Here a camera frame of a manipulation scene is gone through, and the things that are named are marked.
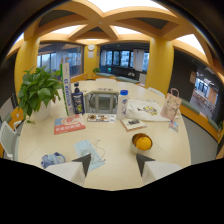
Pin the tall white green box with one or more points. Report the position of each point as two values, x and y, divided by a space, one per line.
66 90

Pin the light blue face mask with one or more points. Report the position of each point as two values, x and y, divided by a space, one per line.
88 153

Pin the pink patterned gift bag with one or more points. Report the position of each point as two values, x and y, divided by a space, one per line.
171 106

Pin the bowl with orange fruit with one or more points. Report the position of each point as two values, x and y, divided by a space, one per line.
142 142

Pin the green potted plant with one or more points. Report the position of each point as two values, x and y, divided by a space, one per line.
37 89

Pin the blue white plush toy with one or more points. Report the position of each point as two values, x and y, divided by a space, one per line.
52 159

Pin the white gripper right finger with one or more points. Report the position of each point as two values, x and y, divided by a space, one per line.
156 169

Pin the white bottle blue cap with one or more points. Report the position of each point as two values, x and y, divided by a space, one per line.
122 105

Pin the dark blue pump bottle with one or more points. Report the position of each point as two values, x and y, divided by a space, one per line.
78 100

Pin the white chair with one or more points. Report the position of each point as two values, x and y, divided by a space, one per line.
8 139

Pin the white plant pot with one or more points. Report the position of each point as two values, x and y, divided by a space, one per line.
41 112

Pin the round wall clock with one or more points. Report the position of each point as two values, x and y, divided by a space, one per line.
91 47

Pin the red white booklet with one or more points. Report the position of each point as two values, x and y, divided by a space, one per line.
69 124

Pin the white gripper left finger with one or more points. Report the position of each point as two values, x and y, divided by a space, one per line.
71 170

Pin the small colourful card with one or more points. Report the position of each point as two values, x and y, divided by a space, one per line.
173 126

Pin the white printed tote bag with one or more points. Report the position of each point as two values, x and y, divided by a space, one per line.
146 110

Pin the small brown framed card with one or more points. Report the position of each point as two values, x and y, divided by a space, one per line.
133 124

